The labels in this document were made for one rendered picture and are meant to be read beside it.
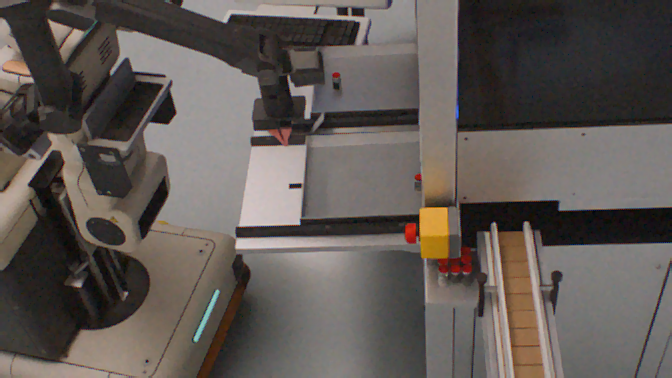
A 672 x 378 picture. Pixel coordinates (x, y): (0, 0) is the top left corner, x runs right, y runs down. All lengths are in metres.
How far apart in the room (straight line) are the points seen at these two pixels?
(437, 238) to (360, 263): 1.30
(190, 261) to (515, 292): 1.25
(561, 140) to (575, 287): 0.45
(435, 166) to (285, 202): 0.43
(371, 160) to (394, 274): 0.95
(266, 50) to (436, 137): 0.34
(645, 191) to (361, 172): 0.62
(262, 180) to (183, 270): 0.73
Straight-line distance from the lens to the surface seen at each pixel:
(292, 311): 2.76
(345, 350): 2.65
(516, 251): 1.68
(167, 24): 1.39
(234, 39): 1.45
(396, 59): 2.20
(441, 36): 1.37
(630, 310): 1.98
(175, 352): 2.42
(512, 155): 1.56
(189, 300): 2.51
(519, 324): 1.57
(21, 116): 1.71
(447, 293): 1.67
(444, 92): 1.44
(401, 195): 1.84
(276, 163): 1.95
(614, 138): 1.56
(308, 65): 1.54
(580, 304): 1.94
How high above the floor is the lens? 2.22
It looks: 46 degrees down
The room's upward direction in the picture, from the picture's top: 8 degrees counter-clockwise
